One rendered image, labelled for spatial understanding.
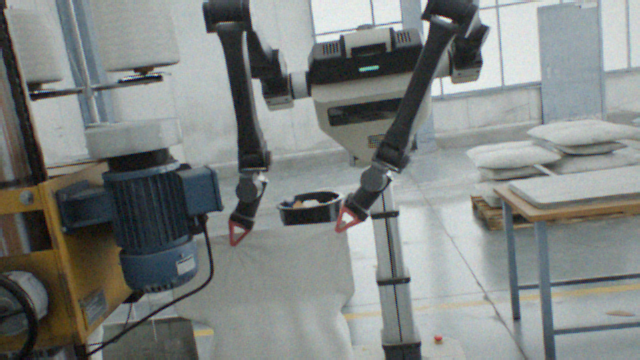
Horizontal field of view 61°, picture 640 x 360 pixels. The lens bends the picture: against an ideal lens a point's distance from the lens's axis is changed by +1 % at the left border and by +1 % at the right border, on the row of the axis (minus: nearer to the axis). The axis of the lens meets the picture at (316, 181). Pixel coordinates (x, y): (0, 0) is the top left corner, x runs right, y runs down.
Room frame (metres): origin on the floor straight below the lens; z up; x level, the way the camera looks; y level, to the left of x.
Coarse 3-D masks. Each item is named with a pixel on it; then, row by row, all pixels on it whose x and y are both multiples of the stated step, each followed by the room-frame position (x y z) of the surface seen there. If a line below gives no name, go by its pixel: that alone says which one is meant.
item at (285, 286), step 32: (320, 224) 1.38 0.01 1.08; (224, 256) 1.40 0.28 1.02; (256, 256) 1.40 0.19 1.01; (288, 256) 1.38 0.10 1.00; (320, 256) 1.38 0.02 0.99; (192, 288) 1.41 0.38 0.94; (224, 288) 1.40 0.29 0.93; (256, 288) 1.40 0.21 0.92; (288, 288) 1.38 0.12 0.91; (320, 288) 1.38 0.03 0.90; (352, 288) 1.37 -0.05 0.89; (192, 320) 1.40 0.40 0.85; (224, 320) 1.38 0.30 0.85; (256, 320) 1.37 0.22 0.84; (288, 320) 1.35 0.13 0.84; (320, 320) 1.34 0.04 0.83; (224, 352) 1.34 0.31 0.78; (256, 352) 1.33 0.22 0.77; (288, 352) 1.31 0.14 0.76; (320, 352) 1.30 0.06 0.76
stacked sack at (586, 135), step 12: (552, 132) 4.56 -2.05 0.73; (564, 132) 4.42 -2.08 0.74; (576, 132) 4.33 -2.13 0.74; (588, 132) 4.30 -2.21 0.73; (600, 132) 4.26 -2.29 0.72; (612, 132) 4.24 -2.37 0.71; (624, 132) 4.22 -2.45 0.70; (636, 132) 4.21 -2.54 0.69; (564, 144) 4.28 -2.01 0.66; (576, 144) 4.27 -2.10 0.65; (588, 144) 4.30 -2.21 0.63
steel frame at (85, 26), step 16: (64, 0) 9.47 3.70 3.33; (80, 0) 9.43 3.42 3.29; (400, 0) 9.20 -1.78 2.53; (416, 0) 8.78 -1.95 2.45; (64, 16) 9.43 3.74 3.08; (80, 16) 9.46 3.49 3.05; (400, 16) 9.20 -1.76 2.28; (416, 16) 8.78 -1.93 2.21; (64, 32) 9.33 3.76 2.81; (80, 32) 9.46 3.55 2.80; (96, 48) 9.43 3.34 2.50; (80, 64) 9.47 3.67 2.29; (96, 64) 9.31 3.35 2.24; (80, 80) 9.47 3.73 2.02; (96, 80) 9.45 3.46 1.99; (80, 96) 9.36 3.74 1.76; (96, 96) 9.46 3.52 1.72; (112, 112) 9.51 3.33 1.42; (432, 128) 8.78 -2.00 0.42; (416, 144) 9.20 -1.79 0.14; (432, 144) 8.78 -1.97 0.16
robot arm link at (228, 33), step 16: (208, 16) 1.25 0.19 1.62; (208, 32) 1.27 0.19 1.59; (224, 32) 1.25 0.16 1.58; (240, 32) 1.25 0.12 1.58; (224, 48) 1.27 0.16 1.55; (240, 48) 1.27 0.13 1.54; (240, 64) 1.28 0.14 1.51; (240, 80) 1.29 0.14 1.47; (240, 96) 1.31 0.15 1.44; (240, 112) 1.33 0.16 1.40; (256, 112) 1.36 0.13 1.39; (240, 128) 1.34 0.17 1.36; (256, 128) 1.35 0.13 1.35; (240, 144) 1.36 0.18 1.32; (256, 144) 1.35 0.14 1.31; (240, 160) 1.38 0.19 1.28; (256, 160) 1.37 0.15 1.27
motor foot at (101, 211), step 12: (84, 180) 1.09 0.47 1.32; (60, 192) 1.00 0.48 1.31; (72, 192) 1.04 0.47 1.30; (84, 192) 1.05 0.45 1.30; (96, 192) 1.03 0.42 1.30; (60, 204) 0.99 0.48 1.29; (72, 204) 1.03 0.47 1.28; (84, 204) 1.03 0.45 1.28; (96, 204) 1.03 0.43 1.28; (108, 204) 1.03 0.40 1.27; (72, 216) 1.02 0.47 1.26; (84, 216) 1.03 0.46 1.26; (96, 216) 1.03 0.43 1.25; (108, 216) 1.03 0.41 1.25; (72, 228) 1.01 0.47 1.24
